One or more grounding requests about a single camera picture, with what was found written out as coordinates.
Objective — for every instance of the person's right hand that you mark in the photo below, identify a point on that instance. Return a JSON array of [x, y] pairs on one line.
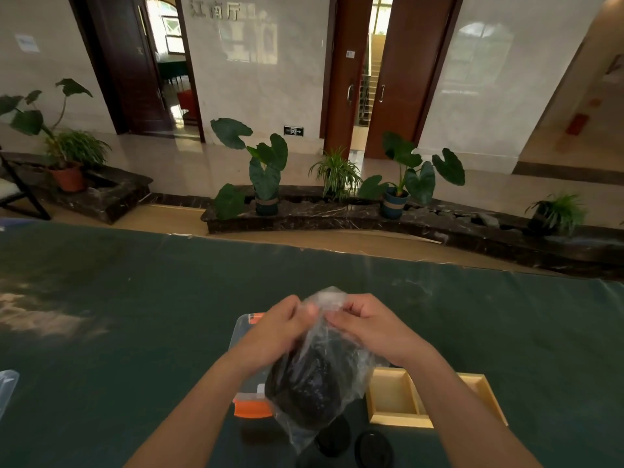
[[378, 331]]

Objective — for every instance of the person's left hand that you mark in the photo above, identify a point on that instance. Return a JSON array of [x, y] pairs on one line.
[[273, 336]]

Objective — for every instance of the person's right thumb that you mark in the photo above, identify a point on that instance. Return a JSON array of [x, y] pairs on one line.
[[341, 322]]

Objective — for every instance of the person's left thumb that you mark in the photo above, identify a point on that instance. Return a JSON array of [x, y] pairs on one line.
[[308, 320]]

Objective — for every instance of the clear plastic bag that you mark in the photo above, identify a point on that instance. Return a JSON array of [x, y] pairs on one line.
[[319, 375]]

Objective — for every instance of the person's right forearm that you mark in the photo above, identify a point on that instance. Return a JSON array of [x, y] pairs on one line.
[[463, 414]]

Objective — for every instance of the person's left forearm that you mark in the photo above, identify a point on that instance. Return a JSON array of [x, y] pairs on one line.
[[195, 414]]

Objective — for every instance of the black items in bag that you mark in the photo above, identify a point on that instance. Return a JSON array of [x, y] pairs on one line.
[[304, 385]]

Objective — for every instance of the clear box with orange latches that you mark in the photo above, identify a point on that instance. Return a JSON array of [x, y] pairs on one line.
[[246, 365]]

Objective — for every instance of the light wooden tray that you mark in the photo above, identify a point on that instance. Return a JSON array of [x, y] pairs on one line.
[[395, 399]]

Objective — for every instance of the black marble planter ledge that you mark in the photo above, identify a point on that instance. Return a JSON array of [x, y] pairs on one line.
[[102, 192], [390, 221]]

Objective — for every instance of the round black lid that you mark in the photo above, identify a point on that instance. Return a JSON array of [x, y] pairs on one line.
[[334, 436], [373, 450]]

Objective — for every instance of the large-leaf plant in striped pot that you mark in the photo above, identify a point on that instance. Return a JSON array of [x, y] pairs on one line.
[[263, 170]]

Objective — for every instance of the large-leaf plant in blue pot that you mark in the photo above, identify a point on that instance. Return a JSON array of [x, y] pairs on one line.
[[404, 177]]

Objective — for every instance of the green table cloth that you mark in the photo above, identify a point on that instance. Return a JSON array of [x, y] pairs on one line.
[[146, 311]]

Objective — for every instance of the black exit sign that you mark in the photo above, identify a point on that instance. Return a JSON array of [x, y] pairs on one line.
[[293, 131]]

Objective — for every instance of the spider plant in dark pot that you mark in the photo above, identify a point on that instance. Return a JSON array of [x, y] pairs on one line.
[[555, 214]]

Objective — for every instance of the brown wooden door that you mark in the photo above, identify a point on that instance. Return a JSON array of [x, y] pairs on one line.
[[348, 73], [409, 73]]

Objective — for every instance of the clear plastic container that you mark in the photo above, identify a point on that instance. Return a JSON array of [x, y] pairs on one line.
[[6, 389]]

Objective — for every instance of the large-leaf plant in terracotta pot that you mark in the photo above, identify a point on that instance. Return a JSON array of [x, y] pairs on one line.
[[53, 141]]

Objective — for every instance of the dark wooden door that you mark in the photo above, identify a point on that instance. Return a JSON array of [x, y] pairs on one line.
[[122, 63]]

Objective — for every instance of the dark folding chair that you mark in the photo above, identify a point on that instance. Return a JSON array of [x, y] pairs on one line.
[[14, 187]]

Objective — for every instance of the white wall notice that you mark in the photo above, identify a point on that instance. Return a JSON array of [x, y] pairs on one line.
[[27, 43]]

